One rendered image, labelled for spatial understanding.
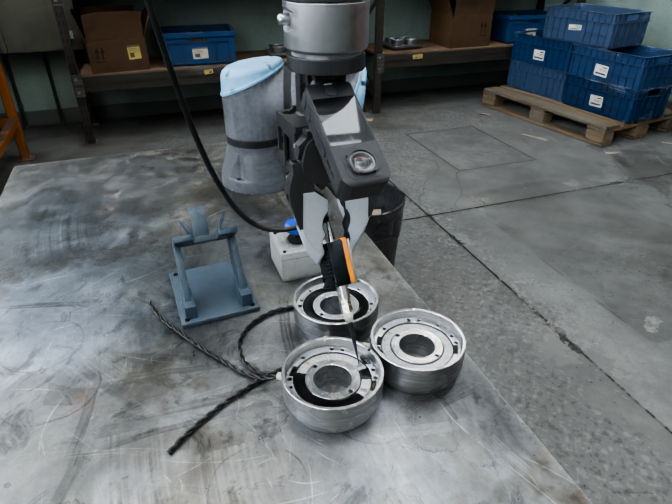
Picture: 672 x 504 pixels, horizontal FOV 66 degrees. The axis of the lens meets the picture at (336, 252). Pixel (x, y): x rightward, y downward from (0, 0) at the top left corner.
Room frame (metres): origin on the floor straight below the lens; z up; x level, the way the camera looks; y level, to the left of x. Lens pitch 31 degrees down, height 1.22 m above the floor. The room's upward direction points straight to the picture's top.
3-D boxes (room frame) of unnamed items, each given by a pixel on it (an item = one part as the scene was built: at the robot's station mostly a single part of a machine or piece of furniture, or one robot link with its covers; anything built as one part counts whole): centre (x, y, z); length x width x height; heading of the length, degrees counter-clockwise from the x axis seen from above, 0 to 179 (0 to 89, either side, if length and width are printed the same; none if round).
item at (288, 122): (0.50, 0.01, 1.07); 0.09 x 0.08 x 0.12; 23
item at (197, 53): (3.99, 1.01, 0.56); 0.52 x 0.38 x 0.22; 107
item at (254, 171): (0.98, 0.15, 0.85); 0.15 x 0.15 x 0.10
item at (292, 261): (0.66, 0.06, 0.82); 0.08 x 0.07 x 0.05; 20
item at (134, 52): (3.78, 1.50, 0.64); 0.49 x 0.40 x 0.37; 115
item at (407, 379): (0.44, -0.09, 0.82); 0.10 x 0.10 x 0.04
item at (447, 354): (0.44, -0.09, 0.82); 0.08 x 0.08 x 0.02
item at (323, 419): (0.39, 0.00, 0.82); 0.10 x 0.10 x 0.04
